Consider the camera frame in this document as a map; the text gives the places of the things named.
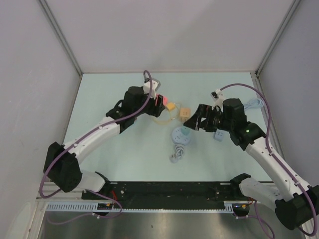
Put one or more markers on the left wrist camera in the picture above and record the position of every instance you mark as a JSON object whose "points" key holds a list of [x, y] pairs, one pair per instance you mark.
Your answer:
{"points": [[151, 87]]}

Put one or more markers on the round light blue power strip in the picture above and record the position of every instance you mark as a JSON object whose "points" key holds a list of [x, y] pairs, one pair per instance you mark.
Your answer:
{"points": [[180, 141]]}

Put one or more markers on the beige cube socket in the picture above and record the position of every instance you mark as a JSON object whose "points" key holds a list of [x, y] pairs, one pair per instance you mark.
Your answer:
{"points": [[184, 114]]}

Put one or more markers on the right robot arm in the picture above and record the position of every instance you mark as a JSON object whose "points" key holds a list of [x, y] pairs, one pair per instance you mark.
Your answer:
{"points": [[294, 201]]}

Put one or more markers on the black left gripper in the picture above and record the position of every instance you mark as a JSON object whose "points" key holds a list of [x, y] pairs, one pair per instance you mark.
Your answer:
{"points": [[156, 110]]}

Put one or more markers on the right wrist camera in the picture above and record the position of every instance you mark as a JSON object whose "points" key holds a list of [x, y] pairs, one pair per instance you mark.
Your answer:
{"points": [[218, 97]]}

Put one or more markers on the teal USB charger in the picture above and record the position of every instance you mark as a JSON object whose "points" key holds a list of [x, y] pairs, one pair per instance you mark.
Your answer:
{"points": [[184, 130]]}

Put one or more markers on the light blue rectangular power strip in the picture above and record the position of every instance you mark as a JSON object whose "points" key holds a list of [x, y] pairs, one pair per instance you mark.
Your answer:
{"points": [[255, 103]]}

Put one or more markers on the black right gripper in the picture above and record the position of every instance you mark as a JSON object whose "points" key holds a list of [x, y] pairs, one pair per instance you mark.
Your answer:
{"points": [[204, 111]]}

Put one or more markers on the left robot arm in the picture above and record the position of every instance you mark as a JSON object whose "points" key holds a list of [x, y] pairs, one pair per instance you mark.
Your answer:
{"points": [[62, 164]]}

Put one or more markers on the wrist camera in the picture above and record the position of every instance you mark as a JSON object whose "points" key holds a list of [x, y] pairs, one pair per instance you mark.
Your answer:
{"points": [[218, 97], [151, 87]]}

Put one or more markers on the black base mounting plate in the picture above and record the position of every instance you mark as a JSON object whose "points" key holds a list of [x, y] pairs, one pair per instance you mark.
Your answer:
{"points": [[172, 195]]}

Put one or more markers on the yellow USB charger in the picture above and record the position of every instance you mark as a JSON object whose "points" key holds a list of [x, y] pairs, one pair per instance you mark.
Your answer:
{"points": [[170, 106]]}

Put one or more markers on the pink square plug adapter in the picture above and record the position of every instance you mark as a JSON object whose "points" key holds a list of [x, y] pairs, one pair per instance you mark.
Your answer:
{"points": [[160, 99]]}

